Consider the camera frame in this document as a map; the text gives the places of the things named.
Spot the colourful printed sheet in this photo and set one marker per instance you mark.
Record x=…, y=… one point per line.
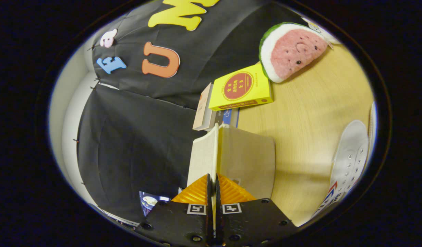
x=151, y=202

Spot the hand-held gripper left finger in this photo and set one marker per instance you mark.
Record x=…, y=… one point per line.
x=208, y=195

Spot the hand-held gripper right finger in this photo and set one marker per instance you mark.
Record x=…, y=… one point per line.
x=217, y=199

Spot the blue book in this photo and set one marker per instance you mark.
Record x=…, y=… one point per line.
x=228, y=116

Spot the white canvas shoe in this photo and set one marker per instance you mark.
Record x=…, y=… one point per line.
x=349, y=161
x=372, y=118

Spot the yellow book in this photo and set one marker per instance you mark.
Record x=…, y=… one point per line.
x=238, y=87

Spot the watermelon slice plush toy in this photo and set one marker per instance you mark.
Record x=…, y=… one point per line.
x=293, y=51

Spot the black backdrop cloth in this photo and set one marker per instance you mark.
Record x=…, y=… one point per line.
x=135, y=144

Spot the white plush toy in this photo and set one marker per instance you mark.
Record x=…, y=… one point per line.
x=329, y=36

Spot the tan book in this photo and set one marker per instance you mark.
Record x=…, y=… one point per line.
x=204, y=109

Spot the beige fabric storage box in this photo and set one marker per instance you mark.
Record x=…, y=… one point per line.
x=246, y=161

